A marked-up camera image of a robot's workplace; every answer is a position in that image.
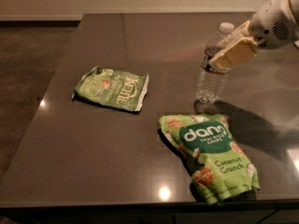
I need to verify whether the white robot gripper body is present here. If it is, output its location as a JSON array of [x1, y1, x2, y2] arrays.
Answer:
[[249, 0, 299, 49]]

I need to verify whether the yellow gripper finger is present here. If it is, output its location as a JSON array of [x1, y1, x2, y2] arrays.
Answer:
[[209, 36, 264, 69], [218, 21, 249, 49]]

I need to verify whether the clear plastic water bottle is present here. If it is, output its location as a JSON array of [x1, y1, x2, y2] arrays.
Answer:
[[196, 22, 235, 104]]

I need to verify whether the green Dang rice chip bag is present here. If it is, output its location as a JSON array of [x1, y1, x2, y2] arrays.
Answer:
[[159, 114, 260, 205]]

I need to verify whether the green Kettle chip bag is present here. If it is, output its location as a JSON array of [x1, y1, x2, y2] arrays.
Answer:
[[72, 66, 150, 112]]

